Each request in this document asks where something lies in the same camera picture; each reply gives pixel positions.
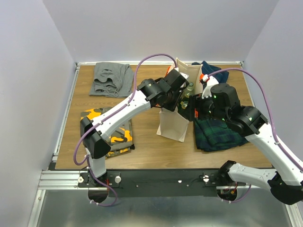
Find grey folded shorts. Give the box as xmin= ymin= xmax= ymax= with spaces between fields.
xmin=89 ymin=62 xmax=134 ymax=98

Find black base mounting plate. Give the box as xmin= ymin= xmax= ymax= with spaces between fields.
xmin=78 ymin=168 xmax=244 ymax=198

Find orange camouflage folded pants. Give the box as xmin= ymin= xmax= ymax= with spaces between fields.
xmin=80 ymin=107 xmax=135 ymax=158

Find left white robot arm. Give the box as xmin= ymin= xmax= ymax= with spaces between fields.
xmin=80 ymin=68 xmax=189 ymax=187

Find clear plastic water bottle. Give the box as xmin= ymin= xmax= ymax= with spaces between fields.
xmin=180 ymin=72 xmax=189 ymax=82

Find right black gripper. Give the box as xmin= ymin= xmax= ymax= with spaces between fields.
xmin=181 ymin=92 xmax=229 ymax=122

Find green plaid folded cloth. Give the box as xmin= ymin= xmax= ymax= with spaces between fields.
xmin=194 ymin=118 xmax=248 ymax=152

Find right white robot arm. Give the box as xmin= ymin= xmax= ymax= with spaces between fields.
xmin=186 ymin=83 xmax=303 ymax=205

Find dark blue folded jeans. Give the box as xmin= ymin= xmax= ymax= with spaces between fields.
xmin=191 ymin=61 xmax=229 ymax=83

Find aluminium rail frame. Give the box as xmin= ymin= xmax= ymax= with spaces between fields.
xmin=29 ymin=65 xmax=303 ymax=227

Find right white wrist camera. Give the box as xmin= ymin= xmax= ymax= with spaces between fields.
xmin=200 ymin=74 xmax=219 ymax=99

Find beige canvas tote bag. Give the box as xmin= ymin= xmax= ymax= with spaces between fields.
xmin=157 ymin=58 xmax=203 ymax=142

